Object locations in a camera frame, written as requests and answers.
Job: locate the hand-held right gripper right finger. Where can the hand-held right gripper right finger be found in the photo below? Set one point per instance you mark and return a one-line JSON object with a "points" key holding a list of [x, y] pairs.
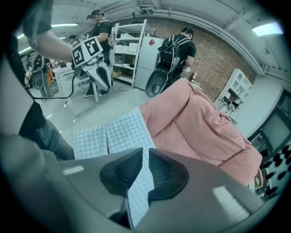
{"points": [[169, 176]]}

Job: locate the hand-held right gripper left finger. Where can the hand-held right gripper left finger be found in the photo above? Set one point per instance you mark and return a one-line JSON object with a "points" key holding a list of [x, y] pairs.
{"points": [[118, 175]]}

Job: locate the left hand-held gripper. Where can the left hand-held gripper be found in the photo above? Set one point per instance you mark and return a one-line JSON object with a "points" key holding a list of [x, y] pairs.
{"points": [[85, 53]]}

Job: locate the checked white-blue clothes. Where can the checked white-blue clothes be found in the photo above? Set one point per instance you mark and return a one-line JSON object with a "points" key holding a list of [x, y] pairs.
{"points": [[125, 134]]}

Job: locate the pink clothes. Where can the pink clothes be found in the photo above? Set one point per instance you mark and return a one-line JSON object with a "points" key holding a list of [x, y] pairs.
{"points": [[193, 127]]}

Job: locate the person's left forearm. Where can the person's left forearm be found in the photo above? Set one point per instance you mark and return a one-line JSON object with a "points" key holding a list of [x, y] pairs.
{"points": [[50, 44]]}

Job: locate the cardboard box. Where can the cardboard box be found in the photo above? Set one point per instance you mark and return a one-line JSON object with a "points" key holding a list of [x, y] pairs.
{"points": [[116, 74]]}

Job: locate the white metal shelf rack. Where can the white metal shelf rack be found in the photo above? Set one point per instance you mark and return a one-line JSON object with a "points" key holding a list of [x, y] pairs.
{"points": [[127, 52]]}

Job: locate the white storage box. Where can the white storage box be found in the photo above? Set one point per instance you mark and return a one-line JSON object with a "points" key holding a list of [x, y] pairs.
{"points": [[133, 47]]}

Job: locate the white refrigerator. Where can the white refrigerator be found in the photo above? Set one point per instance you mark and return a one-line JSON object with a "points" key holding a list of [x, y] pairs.
{"points": [[146, 61]]}

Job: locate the long ceiling light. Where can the long ceiling light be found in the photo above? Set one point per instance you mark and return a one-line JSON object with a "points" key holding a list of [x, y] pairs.
{"points": [[64, 25]]}

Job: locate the black backpack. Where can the black backpack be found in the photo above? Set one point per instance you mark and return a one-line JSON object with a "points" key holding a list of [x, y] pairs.
{"points": [[169, 53]]}

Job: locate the person's leg in grey trousers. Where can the person's leg in grey trousers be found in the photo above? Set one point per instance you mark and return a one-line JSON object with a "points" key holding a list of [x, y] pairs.
{"points": [[48, 138]]}

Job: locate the person's black shirt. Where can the person's black shirt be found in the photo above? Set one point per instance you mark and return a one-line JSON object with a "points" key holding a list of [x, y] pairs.
{"points": [[37, 16]]}

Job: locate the group of black round pads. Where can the group of black round pads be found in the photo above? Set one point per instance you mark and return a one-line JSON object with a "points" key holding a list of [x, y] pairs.
{"points": [[278, 163]]}

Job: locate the white open cabinet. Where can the white open cabinet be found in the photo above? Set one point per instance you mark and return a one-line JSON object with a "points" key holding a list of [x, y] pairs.
{"points": [[236, 88]]}

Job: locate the dark framed window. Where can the dark framed window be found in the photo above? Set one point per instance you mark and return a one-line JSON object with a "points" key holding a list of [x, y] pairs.
{"points": [[276, 127]]}

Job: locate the rectangular ceiling light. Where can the rectangular ceiling light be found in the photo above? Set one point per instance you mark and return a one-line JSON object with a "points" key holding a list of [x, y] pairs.
{"points": [[268, 29]]}

